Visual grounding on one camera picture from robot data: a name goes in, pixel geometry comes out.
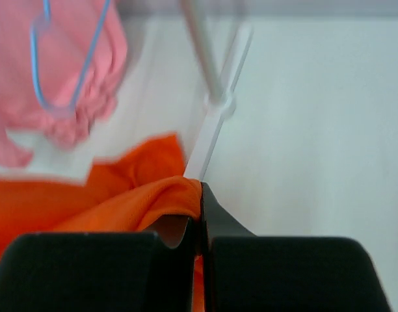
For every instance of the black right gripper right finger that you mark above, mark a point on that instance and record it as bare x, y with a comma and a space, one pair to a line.
247, 272

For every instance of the metal clothes rack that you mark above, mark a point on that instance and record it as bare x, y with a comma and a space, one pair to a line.
220, 99

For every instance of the pink t shirt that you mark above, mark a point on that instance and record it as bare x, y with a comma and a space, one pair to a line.
19, 108

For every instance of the orange t shirt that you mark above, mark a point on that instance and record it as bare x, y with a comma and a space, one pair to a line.
126, 196

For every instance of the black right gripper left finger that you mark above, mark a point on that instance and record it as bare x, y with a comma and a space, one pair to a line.
151, 270

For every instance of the light blue wire hanger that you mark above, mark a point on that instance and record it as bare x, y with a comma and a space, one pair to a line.
58, 88

